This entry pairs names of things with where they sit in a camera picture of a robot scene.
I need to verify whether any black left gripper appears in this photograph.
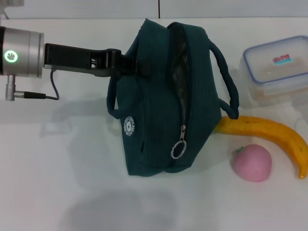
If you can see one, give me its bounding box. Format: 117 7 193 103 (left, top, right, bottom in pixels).
43 43 153 78

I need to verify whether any dark teal fabric lunch bag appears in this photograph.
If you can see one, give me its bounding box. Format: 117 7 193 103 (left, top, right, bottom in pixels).
105 18 240 178

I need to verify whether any clear blue-rimmed plastic container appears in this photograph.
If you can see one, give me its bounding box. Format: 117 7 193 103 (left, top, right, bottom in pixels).
239 35 308 107

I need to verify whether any pink peach toy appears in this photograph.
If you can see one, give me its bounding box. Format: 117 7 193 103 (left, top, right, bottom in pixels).
231 143 273 183

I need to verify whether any yellow banana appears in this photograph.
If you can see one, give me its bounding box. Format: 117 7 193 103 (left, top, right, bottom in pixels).
215 115 308 180

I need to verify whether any dark left arm cable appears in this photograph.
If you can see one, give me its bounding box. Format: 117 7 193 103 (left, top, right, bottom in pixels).
13 69 60 101

